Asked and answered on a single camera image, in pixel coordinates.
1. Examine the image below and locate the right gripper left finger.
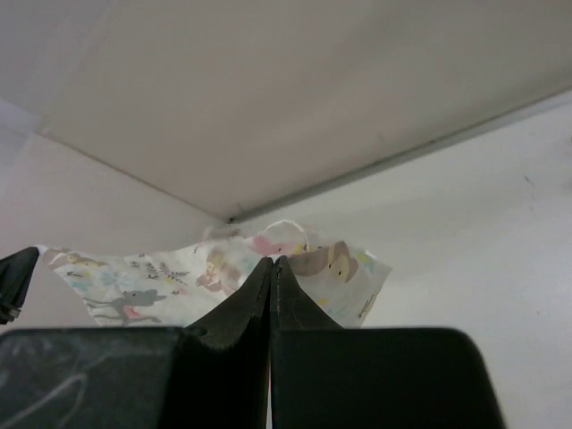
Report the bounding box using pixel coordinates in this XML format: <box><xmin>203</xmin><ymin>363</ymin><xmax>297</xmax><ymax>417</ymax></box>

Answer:
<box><xmin>1</xmin><ymin>258</ymin><xmax>273</xmax><ymax>428</ymax></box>

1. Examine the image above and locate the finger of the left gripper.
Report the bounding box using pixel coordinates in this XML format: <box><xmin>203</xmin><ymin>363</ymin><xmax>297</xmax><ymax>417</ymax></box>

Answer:
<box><xmin>0</xmin><ymin>247</ymin><xmax>39</xmax><ymax>324</ymax></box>

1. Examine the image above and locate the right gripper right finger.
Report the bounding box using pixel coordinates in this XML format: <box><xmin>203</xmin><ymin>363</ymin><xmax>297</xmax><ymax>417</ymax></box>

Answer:
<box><xmin>270</xmin><ymin>257</ymin><xmax>506</xmax><ymax>428</ymax></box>

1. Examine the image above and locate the floral white cloth napkin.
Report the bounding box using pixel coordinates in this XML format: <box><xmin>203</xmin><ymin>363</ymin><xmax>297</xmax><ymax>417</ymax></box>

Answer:
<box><xmin>38</xmin><ymin>220</ymin><xmax>391</xmax><ymax>327</ymax></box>

